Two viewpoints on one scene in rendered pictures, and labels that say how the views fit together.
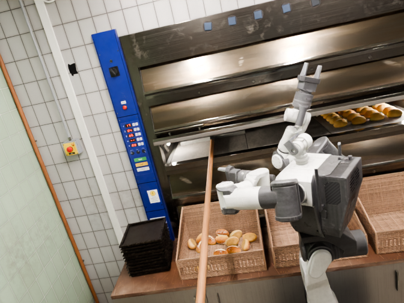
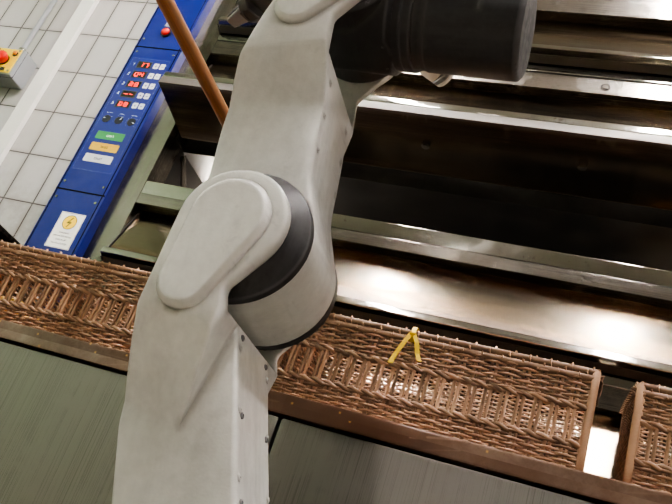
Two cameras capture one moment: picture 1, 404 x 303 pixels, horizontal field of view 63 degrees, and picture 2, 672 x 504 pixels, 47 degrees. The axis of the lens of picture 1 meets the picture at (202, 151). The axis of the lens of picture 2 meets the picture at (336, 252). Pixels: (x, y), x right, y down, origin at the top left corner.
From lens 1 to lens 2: 187 cm
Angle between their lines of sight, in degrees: 45
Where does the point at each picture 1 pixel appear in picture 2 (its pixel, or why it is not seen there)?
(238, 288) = (39, 376)
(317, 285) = (279, 79)
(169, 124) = not seen: hidden behind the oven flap
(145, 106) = (205, 51)
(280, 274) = not seen: hidden behind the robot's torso
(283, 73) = (533, 75)
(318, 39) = (642, 41)
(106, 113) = (125, 40)
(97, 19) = not seen: outside the picture
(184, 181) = (162, 234)
